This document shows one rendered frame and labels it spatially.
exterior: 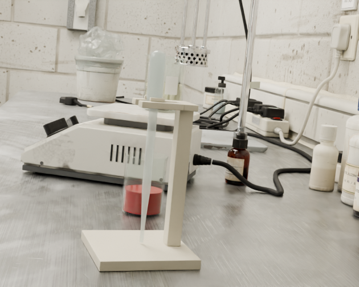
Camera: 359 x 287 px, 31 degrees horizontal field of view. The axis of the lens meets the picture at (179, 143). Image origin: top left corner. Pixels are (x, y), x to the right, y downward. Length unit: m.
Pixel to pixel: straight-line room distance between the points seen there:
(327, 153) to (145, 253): 0.42
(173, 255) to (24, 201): 0.22
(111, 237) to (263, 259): 0.13
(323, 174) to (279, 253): 0.31
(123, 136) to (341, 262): 0.31
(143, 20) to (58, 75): 0.50
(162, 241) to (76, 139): 0.27
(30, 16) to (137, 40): 0.53
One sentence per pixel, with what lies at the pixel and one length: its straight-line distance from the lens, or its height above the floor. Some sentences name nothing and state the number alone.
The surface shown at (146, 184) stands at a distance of 0.52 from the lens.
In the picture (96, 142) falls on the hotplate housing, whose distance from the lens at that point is 0.77.
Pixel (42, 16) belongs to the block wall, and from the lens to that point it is 3.24.
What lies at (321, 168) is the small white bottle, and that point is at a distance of 0.87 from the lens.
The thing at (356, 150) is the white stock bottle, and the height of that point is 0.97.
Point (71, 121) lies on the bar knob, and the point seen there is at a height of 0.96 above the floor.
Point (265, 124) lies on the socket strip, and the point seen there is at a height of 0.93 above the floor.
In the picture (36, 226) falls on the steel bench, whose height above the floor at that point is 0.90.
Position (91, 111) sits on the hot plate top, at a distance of 0.77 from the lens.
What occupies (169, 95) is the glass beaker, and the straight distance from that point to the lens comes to 0.80.
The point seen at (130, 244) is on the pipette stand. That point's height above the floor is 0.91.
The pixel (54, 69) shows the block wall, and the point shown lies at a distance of 3.24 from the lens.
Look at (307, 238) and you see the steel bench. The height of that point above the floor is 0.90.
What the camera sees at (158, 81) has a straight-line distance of 0.50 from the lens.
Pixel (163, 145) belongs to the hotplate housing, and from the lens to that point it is 0.75.
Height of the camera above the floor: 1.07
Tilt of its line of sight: 8 degrees down
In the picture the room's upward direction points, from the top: 6 degrees clockwise
